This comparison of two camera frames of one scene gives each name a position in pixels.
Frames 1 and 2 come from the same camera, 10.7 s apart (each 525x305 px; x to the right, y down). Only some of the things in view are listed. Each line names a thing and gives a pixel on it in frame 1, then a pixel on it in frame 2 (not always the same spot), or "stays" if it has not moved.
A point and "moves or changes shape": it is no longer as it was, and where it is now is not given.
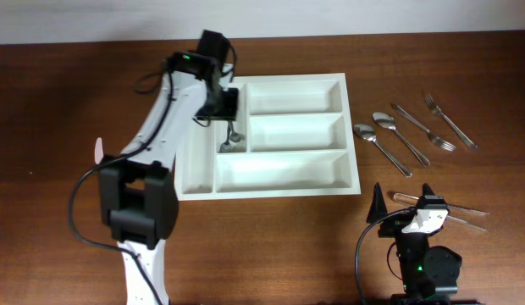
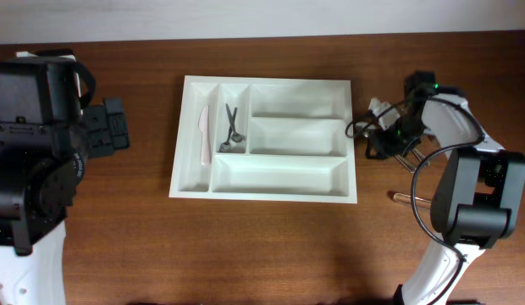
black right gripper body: [393, 224] -> [400, 136]
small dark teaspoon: [235, 136] stays
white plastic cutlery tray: [293, 136] stays
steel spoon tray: [368, 132] -> [408, 165]
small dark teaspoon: [227, 147] stays
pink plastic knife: [99, 151] moves or changes shape
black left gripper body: [221, 102] -> [106, 130]
